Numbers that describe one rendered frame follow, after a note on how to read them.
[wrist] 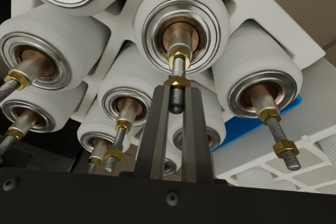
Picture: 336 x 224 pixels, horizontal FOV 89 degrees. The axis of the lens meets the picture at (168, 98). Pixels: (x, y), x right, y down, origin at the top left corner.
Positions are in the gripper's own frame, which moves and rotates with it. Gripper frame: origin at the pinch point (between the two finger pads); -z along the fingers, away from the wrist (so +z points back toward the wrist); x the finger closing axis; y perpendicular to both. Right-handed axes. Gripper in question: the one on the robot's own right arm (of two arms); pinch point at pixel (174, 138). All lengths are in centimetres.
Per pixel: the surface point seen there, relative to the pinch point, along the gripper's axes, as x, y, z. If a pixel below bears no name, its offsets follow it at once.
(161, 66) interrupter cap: 1.8, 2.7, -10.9
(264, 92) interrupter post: -9.9, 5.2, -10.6
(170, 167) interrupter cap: 0.2, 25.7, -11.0
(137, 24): 4.1, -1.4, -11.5
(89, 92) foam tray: 16.2, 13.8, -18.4
